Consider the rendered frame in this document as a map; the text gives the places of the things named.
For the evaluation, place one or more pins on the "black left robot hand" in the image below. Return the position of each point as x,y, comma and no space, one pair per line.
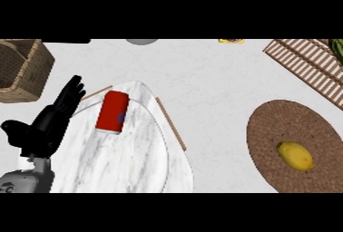
49,127

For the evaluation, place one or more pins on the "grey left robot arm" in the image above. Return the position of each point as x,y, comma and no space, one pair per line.
27,179

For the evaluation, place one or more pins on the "white marble tiered shelf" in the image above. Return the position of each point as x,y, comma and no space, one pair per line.
125,157

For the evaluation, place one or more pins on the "brown round woven placemat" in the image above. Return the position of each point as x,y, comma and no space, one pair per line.
295,145

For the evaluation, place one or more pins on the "yellow squash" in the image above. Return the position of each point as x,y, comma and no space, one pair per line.
295,156

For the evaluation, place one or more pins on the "red can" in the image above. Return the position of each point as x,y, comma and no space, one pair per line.
113,112

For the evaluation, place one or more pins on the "brown wicker basket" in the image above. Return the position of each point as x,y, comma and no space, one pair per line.
21,68

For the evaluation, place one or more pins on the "black appliance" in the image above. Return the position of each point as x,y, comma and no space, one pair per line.
67,40

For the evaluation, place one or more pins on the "grey round object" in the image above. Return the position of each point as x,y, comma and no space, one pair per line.
142,41

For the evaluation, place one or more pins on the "yellow box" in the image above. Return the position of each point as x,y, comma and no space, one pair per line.
231,40

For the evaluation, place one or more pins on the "wooden slatted rack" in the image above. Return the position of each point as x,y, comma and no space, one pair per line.
311,66

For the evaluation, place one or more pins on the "green vegetable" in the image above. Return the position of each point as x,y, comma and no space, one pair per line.
337,50

